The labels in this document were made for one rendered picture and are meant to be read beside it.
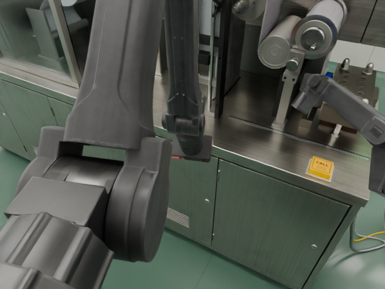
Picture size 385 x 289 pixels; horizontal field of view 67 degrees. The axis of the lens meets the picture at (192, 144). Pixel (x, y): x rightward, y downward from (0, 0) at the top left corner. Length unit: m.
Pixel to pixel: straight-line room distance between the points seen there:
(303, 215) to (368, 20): 0.82
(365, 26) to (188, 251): 1.44
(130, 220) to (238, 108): 1.12
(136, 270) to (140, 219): 1.62
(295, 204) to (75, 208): 1.05
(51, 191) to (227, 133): 0.98
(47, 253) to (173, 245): 1.70
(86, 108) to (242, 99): 1.17
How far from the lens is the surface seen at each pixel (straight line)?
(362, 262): 2.07
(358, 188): 1.09
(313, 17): 1.09
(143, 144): 0.22
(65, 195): 0.21
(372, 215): 2.31
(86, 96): 0.24
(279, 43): 1.15
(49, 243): 0.18
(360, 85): 1.38
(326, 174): 1.05
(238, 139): 1.13
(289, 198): 1.18
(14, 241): 0.19
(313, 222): 1.24
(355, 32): 1.44
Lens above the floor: 1.63
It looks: 41 degrees down
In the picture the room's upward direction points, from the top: straight up
